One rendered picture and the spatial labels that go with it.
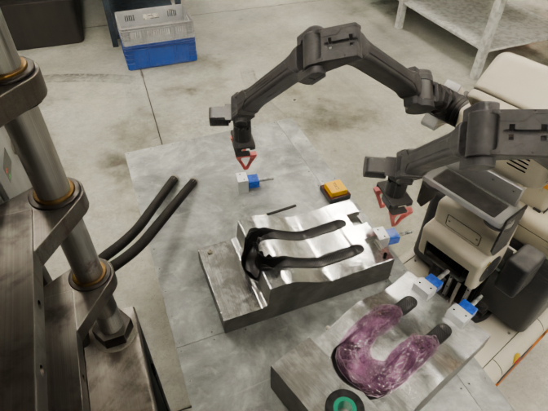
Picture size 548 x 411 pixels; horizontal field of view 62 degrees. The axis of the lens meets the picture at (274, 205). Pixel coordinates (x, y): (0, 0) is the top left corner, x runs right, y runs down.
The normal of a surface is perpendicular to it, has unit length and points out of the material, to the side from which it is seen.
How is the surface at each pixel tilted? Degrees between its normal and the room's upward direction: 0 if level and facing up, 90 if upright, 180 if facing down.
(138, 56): 91
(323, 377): 0
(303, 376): 0
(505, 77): 43
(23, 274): 0
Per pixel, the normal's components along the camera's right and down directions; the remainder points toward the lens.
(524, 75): -0.52, -0.25
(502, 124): -0.35, -0.07
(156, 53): 0.35, 0.66
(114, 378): 0.01, -0.72
